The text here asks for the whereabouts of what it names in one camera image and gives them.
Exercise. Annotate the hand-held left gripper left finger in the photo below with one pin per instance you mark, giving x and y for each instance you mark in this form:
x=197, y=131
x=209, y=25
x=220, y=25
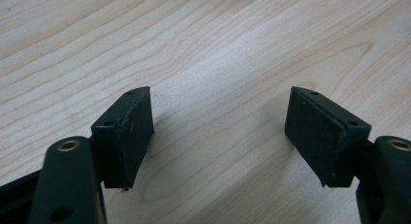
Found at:
x=124, y=140

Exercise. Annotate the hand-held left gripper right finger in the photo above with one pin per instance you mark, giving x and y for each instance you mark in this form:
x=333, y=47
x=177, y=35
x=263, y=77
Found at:
x=321, y=136

